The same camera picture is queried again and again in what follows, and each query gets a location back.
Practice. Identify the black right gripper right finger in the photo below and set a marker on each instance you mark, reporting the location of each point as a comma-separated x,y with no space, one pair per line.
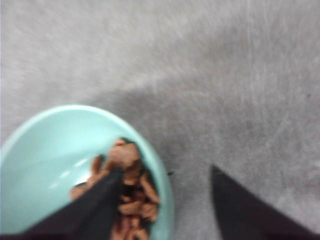
241,215

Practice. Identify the teal ceramic bowl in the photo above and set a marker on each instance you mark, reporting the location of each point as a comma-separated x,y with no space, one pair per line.
52,152

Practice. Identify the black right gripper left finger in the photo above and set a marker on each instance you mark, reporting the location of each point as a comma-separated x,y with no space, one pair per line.
89,217

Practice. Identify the brown beef cubes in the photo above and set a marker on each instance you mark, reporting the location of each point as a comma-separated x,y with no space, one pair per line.
139,202

